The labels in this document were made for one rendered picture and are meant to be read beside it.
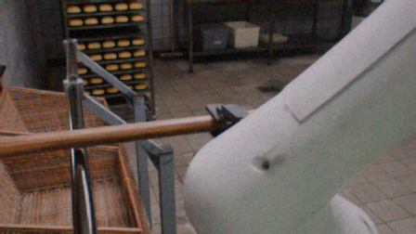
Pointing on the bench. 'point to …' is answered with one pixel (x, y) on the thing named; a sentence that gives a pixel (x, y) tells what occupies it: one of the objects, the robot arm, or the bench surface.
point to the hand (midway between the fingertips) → (219, 123)
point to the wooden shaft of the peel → (164, 128)
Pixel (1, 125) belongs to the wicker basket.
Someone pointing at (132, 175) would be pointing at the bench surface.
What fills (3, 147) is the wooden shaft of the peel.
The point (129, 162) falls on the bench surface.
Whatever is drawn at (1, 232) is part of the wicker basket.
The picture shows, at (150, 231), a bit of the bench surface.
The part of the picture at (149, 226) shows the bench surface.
